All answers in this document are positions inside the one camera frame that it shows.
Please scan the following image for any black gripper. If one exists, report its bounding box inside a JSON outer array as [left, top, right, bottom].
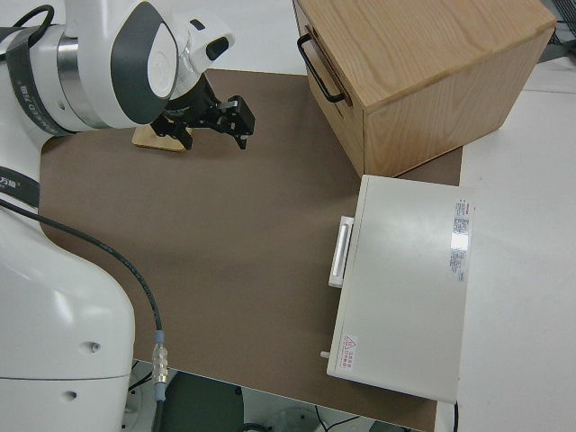
[[151, 74, 257, 152]]

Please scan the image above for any wooden mug stand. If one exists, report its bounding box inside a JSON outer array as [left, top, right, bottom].
[[131, 124, 195, 153]]

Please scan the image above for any brown table mat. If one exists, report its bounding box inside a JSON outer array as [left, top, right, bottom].
[[38, 68, 464, 432]]

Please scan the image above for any wooden drawer box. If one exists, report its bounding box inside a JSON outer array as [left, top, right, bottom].
[[292, 0, 558, 179]]

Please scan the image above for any white toaster oven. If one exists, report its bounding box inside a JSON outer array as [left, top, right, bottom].
[[318, 174, 476, 404]]

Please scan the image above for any black drawer handle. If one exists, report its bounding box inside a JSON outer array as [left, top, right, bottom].
[[296, 34, 347, 104]]

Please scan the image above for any black cable with metal connector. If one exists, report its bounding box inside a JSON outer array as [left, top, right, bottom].
[[0, 197, 171, 432]]

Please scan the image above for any white oven door handle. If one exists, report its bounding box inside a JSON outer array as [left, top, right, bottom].
[[328, 215, 356, 289]]

